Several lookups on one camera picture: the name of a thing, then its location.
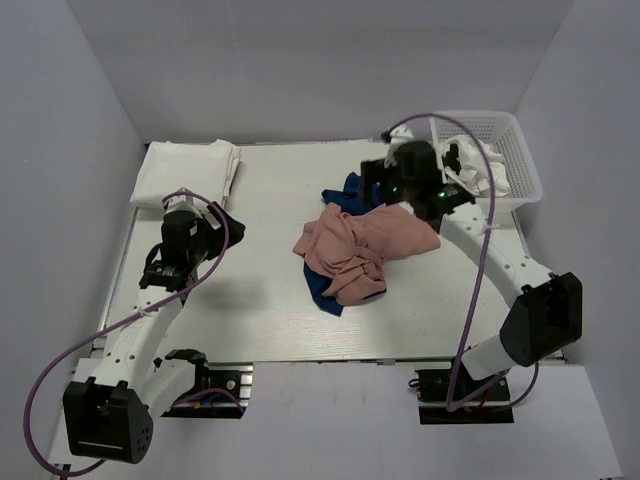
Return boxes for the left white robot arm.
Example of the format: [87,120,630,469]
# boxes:
[63,195,245,464]

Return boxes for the white plastic basket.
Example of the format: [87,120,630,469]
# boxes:
[430,110,543,214]

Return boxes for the pink t shirt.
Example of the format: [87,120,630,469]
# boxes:
[293,203,440,306]

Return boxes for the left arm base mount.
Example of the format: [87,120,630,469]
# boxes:
[163,363,254,419]

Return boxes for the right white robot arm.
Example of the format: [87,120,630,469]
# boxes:
[360,125,583,399]

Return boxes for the white black printed t shirt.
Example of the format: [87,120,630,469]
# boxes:
[438,135,511,198]

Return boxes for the blue t shirt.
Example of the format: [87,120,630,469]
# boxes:
[303,172,383,317]

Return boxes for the folded white t shirt stack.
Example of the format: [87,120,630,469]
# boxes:
[130,140,242,209]

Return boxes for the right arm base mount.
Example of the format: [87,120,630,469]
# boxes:
[407,367,516,426]

